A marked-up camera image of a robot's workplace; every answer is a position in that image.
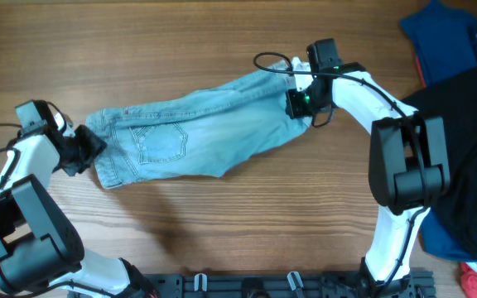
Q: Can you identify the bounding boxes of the black garment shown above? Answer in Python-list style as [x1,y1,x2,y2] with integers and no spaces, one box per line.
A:
[404,67,477,261]

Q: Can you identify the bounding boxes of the red garment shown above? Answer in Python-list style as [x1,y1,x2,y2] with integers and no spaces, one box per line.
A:
[460,263,477,298]

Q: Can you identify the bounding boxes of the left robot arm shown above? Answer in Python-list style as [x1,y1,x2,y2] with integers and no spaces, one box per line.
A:
[0,100,159,297]

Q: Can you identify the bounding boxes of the dark blue garment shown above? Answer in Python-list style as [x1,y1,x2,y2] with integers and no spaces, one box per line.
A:
[400,1,477,87]

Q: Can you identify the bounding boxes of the light blue jeans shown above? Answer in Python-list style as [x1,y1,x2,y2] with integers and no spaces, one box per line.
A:
[85,61,311,189]

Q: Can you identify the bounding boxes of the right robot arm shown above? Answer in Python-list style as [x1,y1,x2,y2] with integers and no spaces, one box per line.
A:
[287,39,450,297]

